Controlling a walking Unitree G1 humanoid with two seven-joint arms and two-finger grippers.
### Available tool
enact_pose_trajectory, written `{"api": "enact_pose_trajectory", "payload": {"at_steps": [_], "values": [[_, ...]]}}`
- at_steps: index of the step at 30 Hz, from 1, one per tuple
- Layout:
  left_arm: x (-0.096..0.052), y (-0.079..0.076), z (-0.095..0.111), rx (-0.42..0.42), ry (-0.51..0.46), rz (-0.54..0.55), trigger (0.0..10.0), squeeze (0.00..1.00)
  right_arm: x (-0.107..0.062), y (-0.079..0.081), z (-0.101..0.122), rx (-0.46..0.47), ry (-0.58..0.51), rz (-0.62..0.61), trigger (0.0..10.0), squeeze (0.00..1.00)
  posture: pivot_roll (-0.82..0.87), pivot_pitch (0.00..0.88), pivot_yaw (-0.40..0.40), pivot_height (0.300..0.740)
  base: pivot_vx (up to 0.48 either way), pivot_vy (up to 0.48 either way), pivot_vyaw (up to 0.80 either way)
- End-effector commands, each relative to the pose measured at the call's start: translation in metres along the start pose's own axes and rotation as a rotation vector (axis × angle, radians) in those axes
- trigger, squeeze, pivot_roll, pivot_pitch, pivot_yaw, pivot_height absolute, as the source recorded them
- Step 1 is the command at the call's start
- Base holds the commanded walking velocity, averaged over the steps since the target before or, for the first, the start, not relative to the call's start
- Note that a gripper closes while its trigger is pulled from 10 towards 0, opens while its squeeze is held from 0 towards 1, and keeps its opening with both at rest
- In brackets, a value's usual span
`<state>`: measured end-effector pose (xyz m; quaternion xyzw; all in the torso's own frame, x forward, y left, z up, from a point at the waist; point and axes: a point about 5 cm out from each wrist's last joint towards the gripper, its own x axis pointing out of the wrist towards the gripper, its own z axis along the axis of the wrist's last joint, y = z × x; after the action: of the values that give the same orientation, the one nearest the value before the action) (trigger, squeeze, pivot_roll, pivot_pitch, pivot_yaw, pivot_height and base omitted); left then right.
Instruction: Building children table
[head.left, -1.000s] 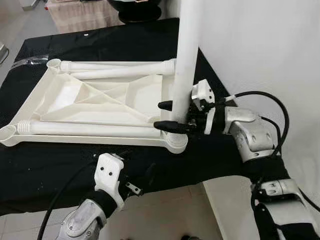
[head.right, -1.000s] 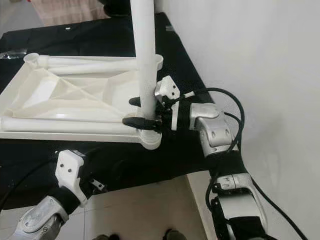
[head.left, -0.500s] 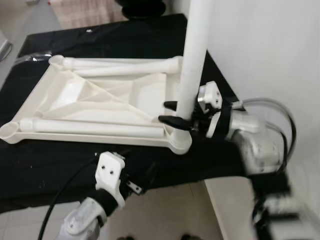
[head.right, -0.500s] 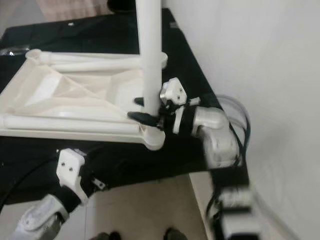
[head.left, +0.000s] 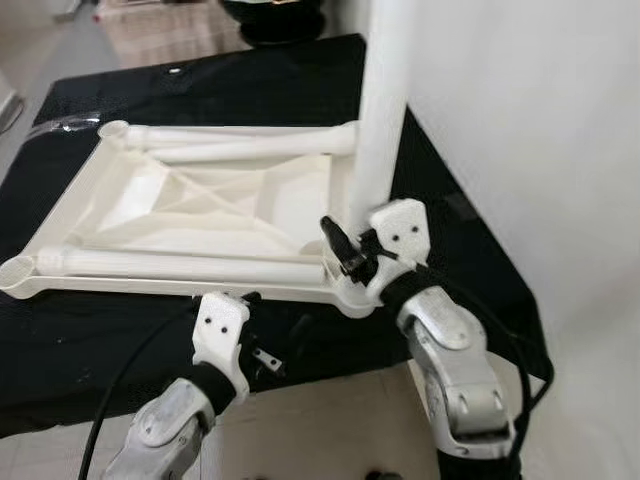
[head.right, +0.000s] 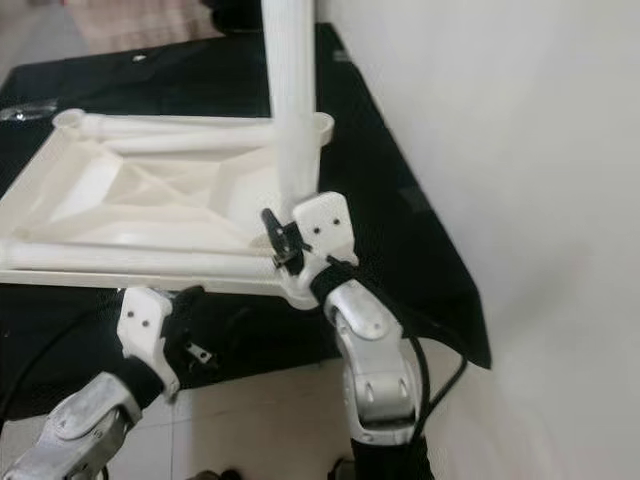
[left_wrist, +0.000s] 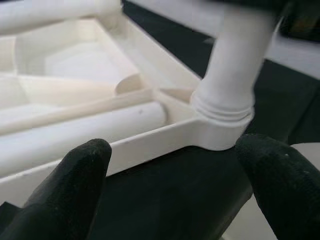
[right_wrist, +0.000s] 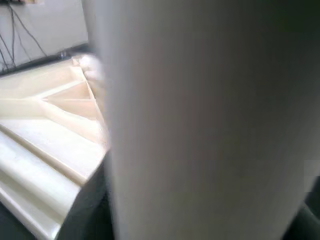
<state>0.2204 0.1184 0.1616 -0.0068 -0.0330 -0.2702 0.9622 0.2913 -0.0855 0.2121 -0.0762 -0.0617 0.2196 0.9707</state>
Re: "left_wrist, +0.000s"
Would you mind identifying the black tablecloth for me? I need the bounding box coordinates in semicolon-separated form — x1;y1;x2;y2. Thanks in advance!
92;0;320;240

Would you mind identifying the white plastic children table top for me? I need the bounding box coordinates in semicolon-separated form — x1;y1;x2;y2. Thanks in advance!
0;0;256;208

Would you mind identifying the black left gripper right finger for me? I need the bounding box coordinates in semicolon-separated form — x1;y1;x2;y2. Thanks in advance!
234;133;320;240

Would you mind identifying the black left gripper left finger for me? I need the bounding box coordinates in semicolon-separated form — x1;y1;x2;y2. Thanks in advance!
0;138;112;240

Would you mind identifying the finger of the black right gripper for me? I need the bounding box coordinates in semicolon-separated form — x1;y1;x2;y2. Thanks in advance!
219;0;283;6

